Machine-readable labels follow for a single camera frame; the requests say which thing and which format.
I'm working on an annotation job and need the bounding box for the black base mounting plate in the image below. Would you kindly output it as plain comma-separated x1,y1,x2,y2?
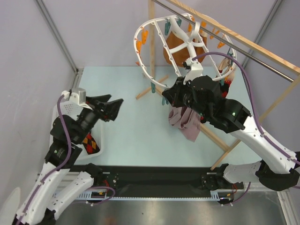
67,165,235,197

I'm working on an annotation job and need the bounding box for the white plastic laundry basket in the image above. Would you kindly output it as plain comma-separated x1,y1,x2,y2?
60,101,105,161

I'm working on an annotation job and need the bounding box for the metal hanging rod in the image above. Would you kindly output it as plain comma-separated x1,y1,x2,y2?
154,0,294,83

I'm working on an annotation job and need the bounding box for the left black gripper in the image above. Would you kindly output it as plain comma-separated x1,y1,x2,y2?
75,94,124,143

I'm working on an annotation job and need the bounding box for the orange brown hanging sock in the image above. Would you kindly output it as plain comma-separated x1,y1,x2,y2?
163,31,204,68

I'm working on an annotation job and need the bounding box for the red beige fox sock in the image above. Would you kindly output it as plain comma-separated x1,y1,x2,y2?
220,75,235,98

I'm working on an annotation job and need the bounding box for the mauve hanging sock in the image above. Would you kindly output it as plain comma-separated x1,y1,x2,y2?
168,106,201,142

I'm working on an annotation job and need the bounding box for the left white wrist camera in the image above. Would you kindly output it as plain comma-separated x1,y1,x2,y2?
61,88,90,108

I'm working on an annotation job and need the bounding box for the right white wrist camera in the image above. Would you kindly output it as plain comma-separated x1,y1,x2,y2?
183,58,203,85

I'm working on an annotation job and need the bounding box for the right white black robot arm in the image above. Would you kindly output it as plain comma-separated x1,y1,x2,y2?
162,75,300,191

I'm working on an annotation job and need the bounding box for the wooden drying rack frame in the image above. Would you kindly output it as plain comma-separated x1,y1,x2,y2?
139,1,300,174

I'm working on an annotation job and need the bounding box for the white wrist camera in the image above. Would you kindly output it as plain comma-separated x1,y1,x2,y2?
61,88,90,108
183,58,203,85

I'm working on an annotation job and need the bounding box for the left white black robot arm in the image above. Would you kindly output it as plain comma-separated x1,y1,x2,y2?
12,91,124,225

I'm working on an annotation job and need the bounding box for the white round clip hanger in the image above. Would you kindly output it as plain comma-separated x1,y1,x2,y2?
133,14,238,90

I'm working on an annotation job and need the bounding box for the white slotted cable duct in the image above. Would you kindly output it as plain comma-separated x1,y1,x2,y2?
77,190,223,201

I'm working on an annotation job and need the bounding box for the black argyle sock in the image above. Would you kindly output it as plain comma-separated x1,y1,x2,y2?
82,133,100,155

